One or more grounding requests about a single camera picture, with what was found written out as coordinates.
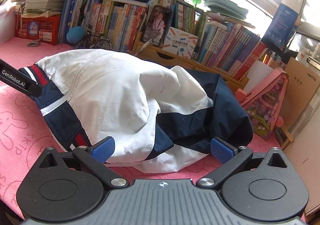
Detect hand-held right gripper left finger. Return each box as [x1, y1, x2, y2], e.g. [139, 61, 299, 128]
[37, 136, 127, 188]

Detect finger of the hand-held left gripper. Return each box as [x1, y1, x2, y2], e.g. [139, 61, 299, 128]
[26, 81, 43, 98]

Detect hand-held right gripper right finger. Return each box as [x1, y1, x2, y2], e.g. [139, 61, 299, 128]
[197, 137, 288, 188]

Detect navy and white jacket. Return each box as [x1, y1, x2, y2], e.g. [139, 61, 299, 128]
[19, 49, 253, 174]

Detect translucent storage bin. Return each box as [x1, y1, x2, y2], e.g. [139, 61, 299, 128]
[0, 5, 18, 43]

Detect red plastic crate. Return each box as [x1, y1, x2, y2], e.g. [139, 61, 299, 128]
[14, 14, 62, 46]

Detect pink triangular toy house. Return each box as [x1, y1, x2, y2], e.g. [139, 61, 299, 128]
[234, 67, 288, 140]

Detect blue plush ball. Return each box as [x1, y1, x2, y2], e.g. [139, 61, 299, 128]
[66, 26, 85, 44]

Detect stack of paper workbooks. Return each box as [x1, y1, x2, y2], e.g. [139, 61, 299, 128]
[16, 0, 67, 19]

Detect black miniature bicycle model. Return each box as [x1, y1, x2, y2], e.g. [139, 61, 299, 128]
[75, 29, 112, 50]

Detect white paper sheets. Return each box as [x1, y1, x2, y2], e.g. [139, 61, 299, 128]
[244, 61, 273, 93]

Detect row of tall blue books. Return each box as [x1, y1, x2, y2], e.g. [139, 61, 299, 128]
[59, 0, 93, 45]

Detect brown cardboard box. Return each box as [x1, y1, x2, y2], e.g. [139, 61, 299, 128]
[274, 56, 320, 150]

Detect wooden drawer organizer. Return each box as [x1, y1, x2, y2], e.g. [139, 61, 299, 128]
[132, 40, 250, 90]

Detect row of thick colourful books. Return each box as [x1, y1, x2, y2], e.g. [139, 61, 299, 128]
[82, 0, 148, 53]

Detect row of thin colourful books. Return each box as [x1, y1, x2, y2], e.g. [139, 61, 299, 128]
[150, 0, 268, 82]

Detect white pencil-print box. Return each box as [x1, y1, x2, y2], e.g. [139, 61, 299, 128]
[161, 27, 200, 60]

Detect black smartphone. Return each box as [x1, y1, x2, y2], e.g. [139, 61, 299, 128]
[141, 5, 173, 45]

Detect blue carton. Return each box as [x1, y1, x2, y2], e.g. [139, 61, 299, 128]
[261, 2, 300, 50]

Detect stack of green folders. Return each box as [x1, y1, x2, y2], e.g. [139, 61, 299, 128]
[201, 0, 250, 21]

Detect black strap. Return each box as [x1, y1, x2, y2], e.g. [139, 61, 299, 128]
[78, 0, 98, 40]

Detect white charging cable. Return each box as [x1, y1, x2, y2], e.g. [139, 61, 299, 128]
[132, 39, 153, 57]

